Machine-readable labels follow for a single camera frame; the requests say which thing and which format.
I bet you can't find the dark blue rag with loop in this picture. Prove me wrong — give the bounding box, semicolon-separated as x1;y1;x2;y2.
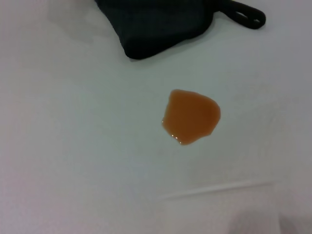
92;0;267;60

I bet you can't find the brown liquid stain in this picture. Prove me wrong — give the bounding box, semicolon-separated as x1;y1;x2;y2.
161;88;222;147

